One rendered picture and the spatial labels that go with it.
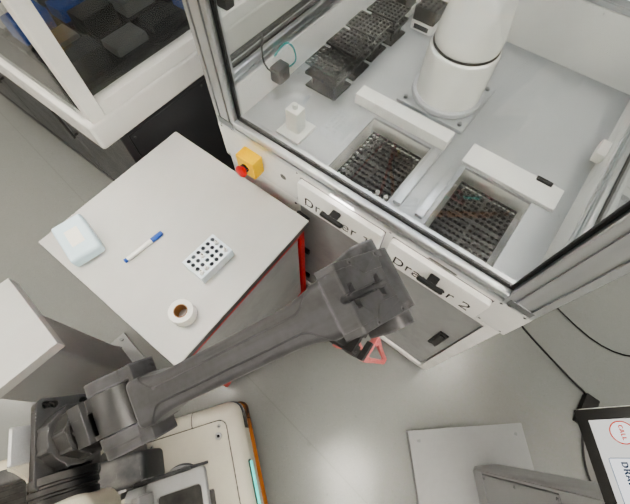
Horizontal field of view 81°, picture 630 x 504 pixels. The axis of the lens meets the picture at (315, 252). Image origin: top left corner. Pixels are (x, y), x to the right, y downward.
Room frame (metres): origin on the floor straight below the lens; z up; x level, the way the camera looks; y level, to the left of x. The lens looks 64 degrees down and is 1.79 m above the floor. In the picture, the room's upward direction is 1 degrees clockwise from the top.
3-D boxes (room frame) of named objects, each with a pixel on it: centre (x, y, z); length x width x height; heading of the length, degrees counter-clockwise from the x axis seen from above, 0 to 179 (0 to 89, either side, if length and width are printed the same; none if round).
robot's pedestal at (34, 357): (0.19, 0.90, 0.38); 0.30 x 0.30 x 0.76; 48
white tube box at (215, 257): (0.46, 0.32, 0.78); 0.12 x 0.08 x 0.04; 142
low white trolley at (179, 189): (0.56, 0.44, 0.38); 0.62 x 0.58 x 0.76; 54
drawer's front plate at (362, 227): (0.56, -0.07, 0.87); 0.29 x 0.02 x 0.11; 54
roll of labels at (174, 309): (0.29, 0.37, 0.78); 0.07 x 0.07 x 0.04
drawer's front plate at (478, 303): (0.37, -0.32, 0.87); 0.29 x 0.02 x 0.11; 54
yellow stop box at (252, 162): (0.74, 0.21, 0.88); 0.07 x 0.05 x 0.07; 54
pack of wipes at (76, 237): (0.51, 0.72, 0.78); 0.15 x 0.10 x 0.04; 42
